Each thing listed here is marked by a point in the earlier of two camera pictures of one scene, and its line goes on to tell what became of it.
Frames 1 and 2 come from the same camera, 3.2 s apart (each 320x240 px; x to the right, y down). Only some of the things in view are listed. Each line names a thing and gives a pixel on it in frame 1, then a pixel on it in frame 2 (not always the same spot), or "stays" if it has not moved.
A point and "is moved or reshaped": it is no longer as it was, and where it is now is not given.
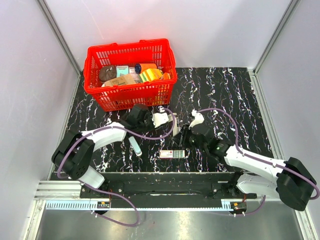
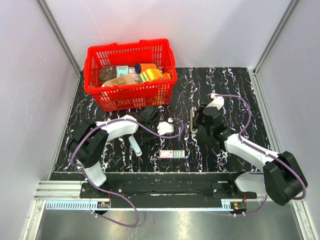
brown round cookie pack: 106,73 stays
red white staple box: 172,154 stays
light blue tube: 135,146 stays
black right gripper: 185,133 → 198,120
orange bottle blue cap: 139,67 stays
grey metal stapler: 176,128 is moved or reshaped
